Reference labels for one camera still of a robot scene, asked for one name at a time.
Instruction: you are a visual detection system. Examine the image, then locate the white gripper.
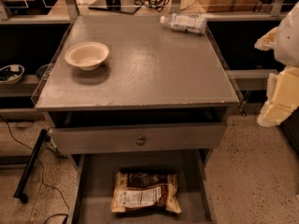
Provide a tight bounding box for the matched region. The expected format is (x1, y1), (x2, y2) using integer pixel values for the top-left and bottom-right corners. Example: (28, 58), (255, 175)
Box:
(254, 2), (299, 127)

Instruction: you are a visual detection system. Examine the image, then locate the brown chip bag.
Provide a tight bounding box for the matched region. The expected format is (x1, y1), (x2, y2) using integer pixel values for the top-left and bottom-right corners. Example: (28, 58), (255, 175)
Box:
(111, 171), (181, 214)

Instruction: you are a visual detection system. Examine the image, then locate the grey top drawer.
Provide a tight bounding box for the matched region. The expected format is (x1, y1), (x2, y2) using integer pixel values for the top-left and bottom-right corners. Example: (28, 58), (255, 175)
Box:
(50, 122), (226, 154)

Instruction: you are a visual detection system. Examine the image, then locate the grey drawer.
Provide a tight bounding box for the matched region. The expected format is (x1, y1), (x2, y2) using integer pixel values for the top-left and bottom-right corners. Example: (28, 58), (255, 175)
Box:
(67, 150), (217, 224)
(50, 122), (226, 154)

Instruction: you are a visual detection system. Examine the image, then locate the grey drawer cabinet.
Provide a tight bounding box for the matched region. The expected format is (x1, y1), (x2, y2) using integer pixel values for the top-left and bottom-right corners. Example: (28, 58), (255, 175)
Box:
(31, 15), (244, 224)

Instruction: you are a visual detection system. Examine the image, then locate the round metal drawer knob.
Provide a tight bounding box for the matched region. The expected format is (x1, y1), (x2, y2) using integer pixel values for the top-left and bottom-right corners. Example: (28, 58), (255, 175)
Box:
(136, 136), (146, 146)

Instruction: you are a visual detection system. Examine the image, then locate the grey middle drawer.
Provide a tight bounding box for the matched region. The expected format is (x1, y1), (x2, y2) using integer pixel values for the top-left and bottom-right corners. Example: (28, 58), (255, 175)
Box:
(67, 150), (217, 224)

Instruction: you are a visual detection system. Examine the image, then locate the grey side shelf right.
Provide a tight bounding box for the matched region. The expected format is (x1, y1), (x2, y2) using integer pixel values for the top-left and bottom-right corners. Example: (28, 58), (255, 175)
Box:
(227, 69), (278, 91)

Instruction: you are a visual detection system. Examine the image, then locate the grey side shelf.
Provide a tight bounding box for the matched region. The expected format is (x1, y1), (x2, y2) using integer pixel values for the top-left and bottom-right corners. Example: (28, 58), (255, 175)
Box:
(227, 69), (278, 91)
(0, 75), (40, 97)

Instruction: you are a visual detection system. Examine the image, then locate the clear plastic water bottle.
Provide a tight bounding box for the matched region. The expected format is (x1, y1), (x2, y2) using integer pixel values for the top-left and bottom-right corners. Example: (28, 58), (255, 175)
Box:
(160, 14), (206, 35)

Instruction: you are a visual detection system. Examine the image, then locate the black monitor stand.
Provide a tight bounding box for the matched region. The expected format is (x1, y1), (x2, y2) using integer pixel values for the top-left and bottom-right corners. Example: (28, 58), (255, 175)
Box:
(88, 0), (141, 15)

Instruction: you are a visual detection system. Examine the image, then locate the cream paper bowl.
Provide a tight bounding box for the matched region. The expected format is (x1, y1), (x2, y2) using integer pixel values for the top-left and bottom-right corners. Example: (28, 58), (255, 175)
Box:
(64, 42), (109, 71)

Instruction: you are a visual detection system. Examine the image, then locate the grey side shelf left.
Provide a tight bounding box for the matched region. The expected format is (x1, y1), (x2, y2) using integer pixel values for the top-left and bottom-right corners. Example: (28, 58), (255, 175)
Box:
(0, 75), (40, 97)

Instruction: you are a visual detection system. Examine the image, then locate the bowl with dark items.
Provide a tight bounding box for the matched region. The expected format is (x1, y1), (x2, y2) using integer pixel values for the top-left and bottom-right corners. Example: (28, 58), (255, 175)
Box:
(0, 64), (24, 84)

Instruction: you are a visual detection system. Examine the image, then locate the black bar on floor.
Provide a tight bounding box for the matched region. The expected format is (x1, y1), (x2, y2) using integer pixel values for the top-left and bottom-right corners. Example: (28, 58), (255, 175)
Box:
(14, 129), (47, 203)

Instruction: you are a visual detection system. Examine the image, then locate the black floor cable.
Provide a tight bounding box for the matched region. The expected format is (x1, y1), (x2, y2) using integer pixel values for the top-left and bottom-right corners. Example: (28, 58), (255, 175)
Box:
(0, 114), (70, 224)

